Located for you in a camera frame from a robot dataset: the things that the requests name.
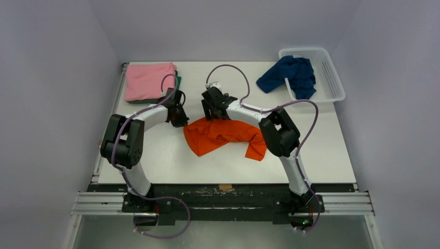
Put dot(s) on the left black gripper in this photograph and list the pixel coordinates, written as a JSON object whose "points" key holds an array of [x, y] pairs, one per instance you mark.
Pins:
{"points": [[182, 122]]}

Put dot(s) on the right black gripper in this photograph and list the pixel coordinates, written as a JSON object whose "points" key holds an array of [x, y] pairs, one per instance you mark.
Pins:
{"points": [[211, 110]]}

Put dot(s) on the orange t shirt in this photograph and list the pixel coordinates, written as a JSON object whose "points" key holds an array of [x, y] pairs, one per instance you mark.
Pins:
{"points": [[204, 136]]}

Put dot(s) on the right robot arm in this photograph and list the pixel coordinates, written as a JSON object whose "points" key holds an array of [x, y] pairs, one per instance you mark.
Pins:
{"points": [[281, 136]]}

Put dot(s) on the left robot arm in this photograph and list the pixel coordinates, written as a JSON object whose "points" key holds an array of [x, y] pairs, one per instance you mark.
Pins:
{"points": [[123, 141]]}

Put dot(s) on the folded green t shirt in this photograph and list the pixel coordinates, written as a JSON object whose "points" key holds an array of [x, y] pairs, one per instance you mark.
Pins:
{"points": [[154, 101]]}

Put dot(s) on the folded pink t shirt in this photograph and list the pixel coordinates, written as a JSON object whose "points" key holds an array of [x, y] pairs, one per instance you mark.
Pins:
{"points": [[148, 81]]}

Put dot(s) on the brown tape piece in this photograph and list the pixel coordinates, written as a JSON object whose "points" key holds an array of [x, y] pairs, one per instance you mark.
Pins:
{"points": [[225, 187]]}

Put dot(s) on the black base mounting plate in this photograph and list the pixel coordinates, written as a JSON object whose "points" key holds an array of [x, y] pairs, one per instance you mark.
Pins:
{"points": [[246, 203]]}

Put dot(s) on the blue t shirt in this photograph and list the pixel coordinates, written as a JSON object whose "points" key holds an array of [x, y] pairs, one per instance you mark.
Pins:
{"points": [[298, 72]]}

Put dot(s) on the white plastic basket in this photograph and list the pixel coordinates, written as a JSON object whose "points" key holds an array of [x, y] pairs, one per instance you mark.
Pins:
{"points": [[328, 86]]}

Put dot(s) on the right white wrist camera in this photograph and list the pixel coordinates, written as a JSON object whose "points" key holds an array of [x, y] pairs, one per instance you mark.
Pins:
{"points": [[215, 84]]}

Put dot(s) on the aluminium table frame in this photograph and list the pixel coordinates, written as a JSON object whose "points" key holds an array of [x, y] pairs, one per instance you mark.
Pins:
{"points": [[346, 222]]}

